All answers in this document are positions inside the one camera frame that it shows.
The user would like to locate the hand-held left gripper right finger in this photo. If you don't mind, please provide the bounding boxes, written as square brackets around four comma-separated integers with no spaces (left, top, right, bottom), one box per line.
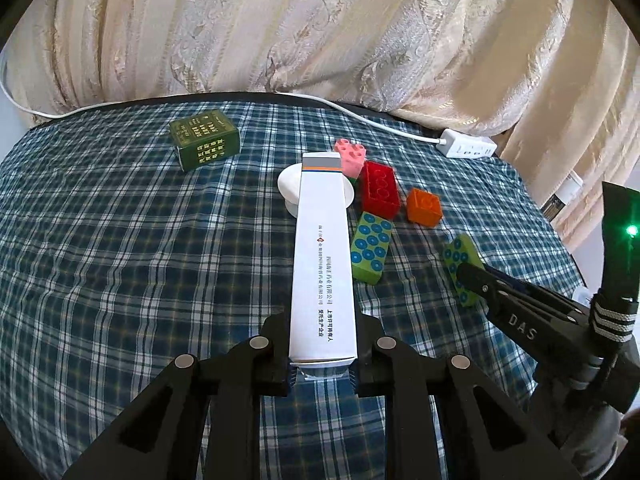
[355,310,582,480]

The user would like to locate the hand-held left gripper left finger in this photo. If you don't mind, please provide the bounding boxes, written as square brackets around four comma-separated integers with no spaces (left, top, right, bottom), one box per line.
[62,312,292,480]

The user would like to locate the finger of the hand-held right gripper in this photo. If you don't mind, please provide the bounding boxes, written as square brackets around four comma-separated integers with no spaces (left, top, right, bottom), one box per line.
[453,262,546,361]
[482,265,592,317]

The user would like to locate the green blue-dotted toy brick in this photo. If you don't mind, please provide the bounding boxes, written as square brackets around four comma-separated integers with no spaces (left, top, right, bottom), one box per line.
[350,211,394,286]
[440,234,486,309]

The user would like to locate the long white carton box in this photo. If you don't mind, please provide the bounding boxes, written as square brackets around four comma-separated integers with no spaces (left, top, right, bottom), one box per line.
[288,151,359,379]

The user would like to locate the orange toy brick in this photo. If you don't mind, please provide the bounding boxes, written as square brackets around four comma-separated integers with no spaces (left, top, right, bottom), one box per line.
[405,188,444,229]

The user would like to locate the pink toy brick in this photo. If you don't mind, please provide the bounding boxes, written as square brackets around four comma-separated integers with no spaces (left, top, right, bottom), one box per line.
[334,138,368,179]

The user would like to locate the white power strip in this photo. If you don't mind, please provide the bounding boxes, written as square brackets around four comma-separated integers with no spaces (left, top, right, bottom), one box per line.
[435,129,499,160]

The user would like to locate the red toy brick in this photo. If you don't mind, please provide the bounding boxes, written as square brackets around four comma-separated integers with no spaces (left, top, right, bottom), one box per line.
[359,161,402,220]

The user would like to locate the white round lid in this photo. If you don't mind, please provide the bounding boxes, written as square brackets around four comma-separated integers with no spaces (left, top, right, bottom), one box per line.
[277,165,356,219]

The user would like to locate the dark green printed box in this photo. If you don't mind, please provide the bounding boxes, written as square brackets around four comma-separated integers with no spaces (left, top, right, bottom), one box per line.
[168,108,241,174]

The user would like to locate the cream patterned curtain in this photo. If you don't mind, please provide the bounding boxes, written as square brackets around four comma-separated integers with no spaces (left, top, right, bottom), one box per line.
[0,0,640,251]

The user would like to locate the white power cable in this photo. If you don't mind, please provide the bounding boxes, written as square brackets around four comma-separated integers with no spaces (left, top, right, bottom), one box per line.
[0,55,447,146]

